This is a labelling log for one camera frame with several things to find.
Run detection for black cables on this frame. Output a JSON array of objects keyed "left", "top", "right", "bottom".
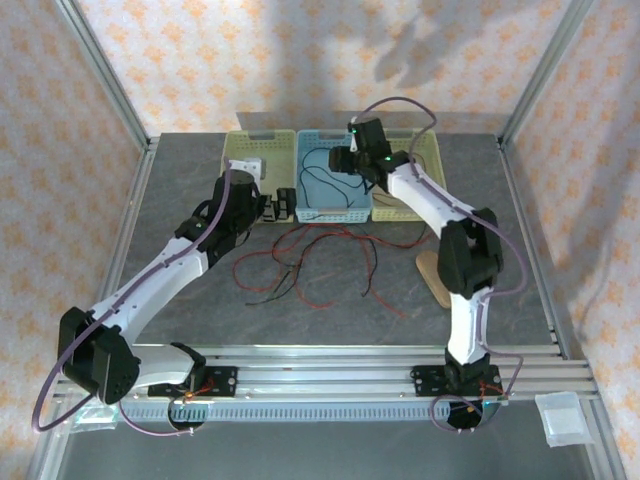
[{"left": 273, "top": 222, "right": 431, "bottom": 309}]

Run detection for blue plastic basket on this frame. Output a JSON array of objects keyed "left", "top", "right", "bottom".
[{"left": 293, "top": 128, "right": 374, "bottom": 224}]

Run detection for yellow plastic basket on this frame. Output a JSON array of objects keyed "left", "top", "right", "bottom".
[
  {"left": 219, "top": 128, "right": 297, "bottom": 225},
  {"left": 366, "top": 127, "right": 450, "bottom": 223}
]

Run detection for oval wooden block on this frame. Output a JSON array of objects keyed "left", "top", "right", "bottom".
[{"left": 414, "top": 251, "right": 464, "bottom": 309}]

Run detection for clear plastic bag green contents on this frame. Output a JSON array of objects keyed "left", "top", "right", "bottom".
[{"left": 74, "top": 399, "right": 121, "bottom": 431}]

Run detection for white plastic bag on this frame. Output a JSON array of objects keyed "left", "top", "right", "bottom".
[{"left": 533, "top": 392, "right": 596, "bottom": 449}]

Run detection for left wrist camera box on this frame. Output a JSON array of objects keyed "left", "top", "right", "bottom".
[{"left": 227, "top": 156, "right": 266, "bottom": 182}]

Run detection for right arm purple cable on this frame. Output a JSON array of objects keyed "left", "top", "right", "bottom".
[{"left": 362, "top": 96, "right": 529, "bottom": 434}]

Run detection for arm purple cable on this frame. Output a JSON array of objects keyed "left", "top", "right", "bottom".
[
  {"left": 32, "top": 158, "right": 261, "bottom": 437},
  {"left": 362, "top": 96, "right": 529, "bottom": 434}
]

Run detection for aluminium table side rail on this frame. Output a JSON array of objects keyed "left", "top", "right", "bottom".
[
  {"left": 82, "top": 137, "right": 160, "bottom": 361},
  {"left": 497, "top": 137, "right": 570, "bottom": 360}
]

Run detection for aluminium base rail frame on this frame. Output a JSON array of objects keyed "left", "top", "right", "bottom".
[{"left": 53, "top": 343, "right": 600, "bottom": 402}]

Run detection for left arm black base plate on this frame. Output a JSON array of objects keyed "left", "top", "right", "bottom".
[{"left": 147, "top": 366, "right": 239, "bottom": 399}]

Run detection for red base power wire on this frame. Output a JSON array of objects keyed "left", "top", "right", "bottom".
[
  {"left": 477, "top": 380, "right": 505, "bottom": 402},
  {"left": 182, "top": 377, "right": 217, "bottom": 402}
]

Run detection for aluminium corner post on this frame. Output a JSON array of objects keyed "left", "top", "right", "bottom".
[
  {"left": 53, "top": 0, "right": 152, "bottom": 147},
  {"left": 498, "top": 0, "right": 597, "bottom": 147}
]

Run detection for grey slotted cable duct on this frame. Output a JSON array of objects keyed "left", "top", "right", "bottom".
[{"left": 119, "top": 402, "right": 501, "bottom": 422}]

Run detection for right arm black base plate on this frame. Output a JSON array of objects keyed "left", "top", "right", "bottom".
[{"left": 409, "top": 364, "right": 504, "bottom": 399}]

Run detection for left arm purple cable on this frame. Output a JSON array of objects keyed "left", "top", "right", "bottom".
[{"left": 32, "top": 158, "right": 261, "bottom": 437}]

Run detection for aluminium lower frame bar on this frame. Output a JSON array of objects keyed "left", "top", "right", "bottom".
[
  {"left": 587, "top": 399, "right": 629, "bottom": 480},
  {"left": 27, "top": 399, "right": 74, "bottom": 480}
]

